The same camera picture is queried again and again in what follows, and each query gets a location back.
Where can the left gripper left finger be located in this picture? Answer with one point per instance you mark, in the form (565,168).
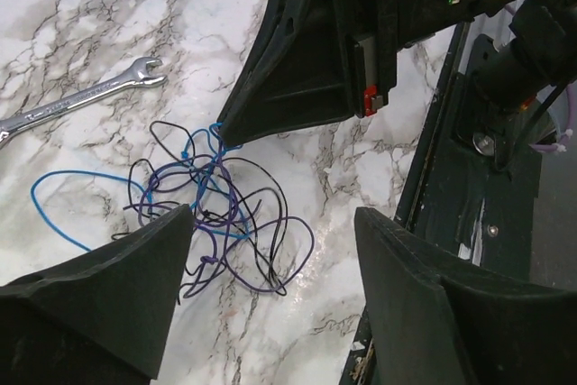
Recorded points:
(102,317)

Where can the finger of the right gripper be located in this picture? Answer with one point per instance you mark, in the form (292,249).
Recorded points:
(296,75)

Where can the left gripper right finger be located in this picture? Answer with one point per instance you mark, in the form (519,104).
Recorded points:
(437,319)

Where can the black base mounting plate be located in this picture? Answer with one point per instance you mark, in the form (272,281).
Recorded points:
(454,199)

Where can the silver combination wrench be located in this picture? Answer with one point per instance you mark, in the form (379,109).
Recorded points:
(138,75)

